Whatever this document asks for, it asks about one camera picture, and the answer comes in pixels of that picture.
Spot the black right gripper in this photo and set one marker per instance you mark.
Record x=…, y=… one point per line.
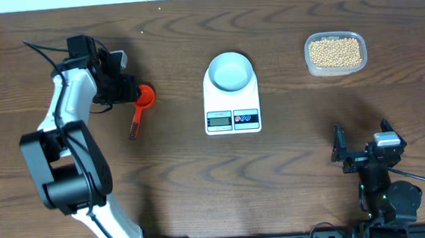
x=340, y=150

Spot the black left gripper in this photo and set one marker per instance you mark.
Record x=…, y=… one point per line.
x=129, y=89

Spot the yellow soybeans in container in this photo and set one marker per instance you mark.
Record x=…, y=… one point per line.
x=335, y=53

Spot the clear plastic bean container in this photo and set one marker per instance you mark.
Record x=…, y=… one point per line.
x=337, y=71

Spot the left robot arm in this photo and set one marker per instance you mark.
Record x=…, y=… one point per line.
x=68, y=169

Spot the grey round bowl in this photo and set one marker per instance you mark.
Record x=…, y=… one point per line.
x=230, y=72

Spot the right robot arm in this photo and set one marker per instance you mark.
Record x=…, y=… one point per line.
x=391, y=206

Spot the red plastic measuring scoop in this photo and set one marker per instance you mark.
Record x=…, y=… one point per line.
x=146, y=100

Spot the white digital kitchen scale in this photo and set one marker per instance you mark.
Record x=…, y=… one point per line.
x=231, y=112

